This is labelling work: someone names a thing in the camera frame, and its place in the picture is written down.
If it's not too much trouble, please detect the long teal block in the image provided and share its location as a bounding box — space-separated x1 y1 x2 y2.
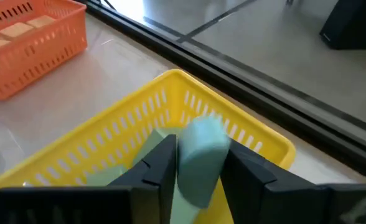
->
169 184 203 224

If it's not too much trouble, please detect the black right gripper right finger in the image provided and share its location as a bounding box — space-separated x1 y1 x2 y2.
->
220 139 332 224

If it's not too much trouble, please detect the pale teal block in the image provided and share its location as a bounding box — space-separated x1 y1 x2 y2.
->
85 164 128 188

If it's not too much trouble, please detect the orange plastic basket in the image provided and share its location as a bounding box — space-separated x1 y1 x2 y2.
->
0 0 88 101

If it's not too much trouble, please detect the yellow plastic basket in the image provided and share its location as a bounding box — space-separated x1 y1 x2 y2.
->
0 68 297 224

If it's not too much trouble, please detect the small teal block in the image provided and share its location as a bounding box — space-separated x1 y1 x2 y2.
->
132 126 169 166

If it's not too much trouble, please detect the black floor case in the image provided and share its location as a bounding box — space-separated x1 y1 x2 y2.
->
319 0 366 51

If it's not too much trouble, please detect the teal cylinder block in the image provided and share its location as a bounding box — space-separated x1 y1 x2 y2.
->
176 115 232 209

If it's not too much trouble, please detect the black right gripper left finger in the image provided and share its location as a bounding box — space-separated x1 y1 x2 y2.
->
108 134 178 224

